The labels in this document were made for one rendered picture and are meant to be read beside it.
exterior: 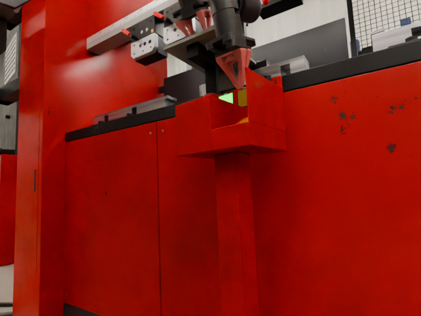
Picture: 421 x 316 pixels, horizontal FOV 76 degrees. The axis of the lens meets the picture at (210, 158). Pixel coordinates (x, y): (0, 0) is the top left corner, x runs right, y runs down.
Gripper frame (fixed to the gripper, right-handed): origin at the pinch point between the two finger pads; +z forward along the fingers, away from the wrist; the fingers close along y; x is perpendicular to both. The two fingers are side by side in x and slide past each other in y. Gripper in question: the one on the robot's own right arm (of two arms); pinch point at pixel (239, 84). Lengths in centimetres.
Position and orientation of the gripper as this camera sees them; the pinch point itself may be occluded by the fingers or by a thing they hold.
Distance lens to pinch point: 60.5
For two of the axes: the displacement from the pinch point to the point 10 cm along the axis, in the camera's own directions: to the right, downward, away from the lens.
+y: 6.1, -2.0, 7.7
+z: 2.0, 9.8, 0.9
